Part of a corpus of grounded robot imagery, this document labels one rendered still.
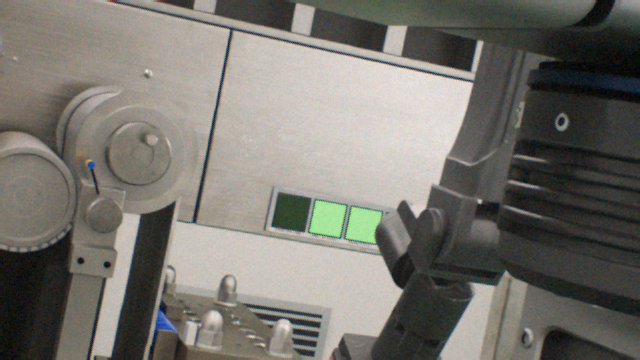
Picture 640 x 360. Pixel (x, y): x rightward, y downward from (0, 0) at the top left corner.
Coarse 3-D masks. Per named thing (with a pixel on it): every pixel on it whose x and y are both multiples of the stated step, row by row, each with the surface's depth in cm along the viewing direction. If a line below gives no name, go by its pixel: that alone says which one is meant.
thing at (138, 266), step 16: (176, 208) 150; (144, 224) 168; (160, 224) 157; (144, 240) 166; (160, 240) 155; (144, 256) 164; (160, 256) 154; (128, 272) 173; (144, 272) 162; (160, 272) 152; (128, 288) 171; (144, 288) 160; (160, 288) 151; (128, 304) 169; (144, 304) 158; (144, 320) 156; (144, 336) 154
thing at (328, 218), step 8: (320, 208) 189; (328, 208) 190; (336, 208) 190; (344, 208) 190; (320, 216) 189; (328, 216) 190; (336, 216) 190; (312, 224) 189; (320, 224) 189; (328, 224) 190; (336, 224) 190; (312, 232) 189; (320, 232) 190; (328, 232) 190; (336, 232) 190
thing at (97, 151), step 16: (128, 112) 147; (144, 112) 147; (160, 112) 148; (96, 128) 146; (112, 128) 146; (160, 128) 148; (176, 128) 148; (96, 144) 146; (176, 144) 149; (96, 160) 146; (176, 160) 149; (96, 176) 146; (112, 176) 147; (176, 176) 149; (128, 192) 148; (144, 192) 148; (160, 192) 149
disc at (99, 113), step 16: (112, 96) 147; (128, 96) 147; (144, 96) 147; (160, 96) 148; (96, 112) 146; (112, 112) 146; (176, 112) 149; (80, 128) 146; (192, 128) 149; (80, 144) 146; (192, 144) 150; (80, 160) 146; (192, 160) 150; (80, 176) 146; (192, 176) 150; (176, 192) 150; (128, 208) 148; (144, 208) 149; (160, 208) 149
